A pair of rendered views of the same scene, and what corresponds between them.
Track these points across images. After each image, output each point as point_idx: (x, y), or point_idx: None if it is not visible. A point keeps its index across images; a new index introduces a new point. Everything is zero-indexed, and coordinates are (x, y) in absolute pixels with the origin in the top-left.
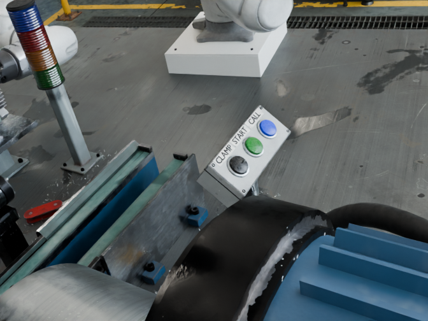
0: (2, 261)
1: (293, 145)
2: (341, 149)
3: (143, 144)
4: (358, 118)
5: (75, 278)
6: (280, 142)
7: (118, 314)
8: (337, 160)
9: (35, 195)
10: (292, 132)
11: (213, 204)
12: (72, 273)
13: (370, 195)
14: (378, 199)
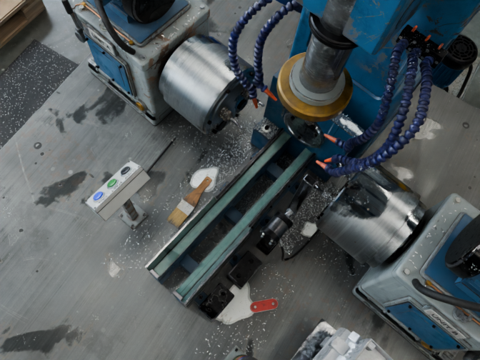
0: (288, 268)
1: (68, 315)
2: (38, 295)
3: (178, 296)
4: (3, 331)
5: (205, 90)
6: (95, 193)
7: (190, 66)
8: (48, 284)
9: (273, 333)
10: (61, 333)
11: (145, 271)
12: (206, 93)
13: (48, 241)
14: (46, 236)
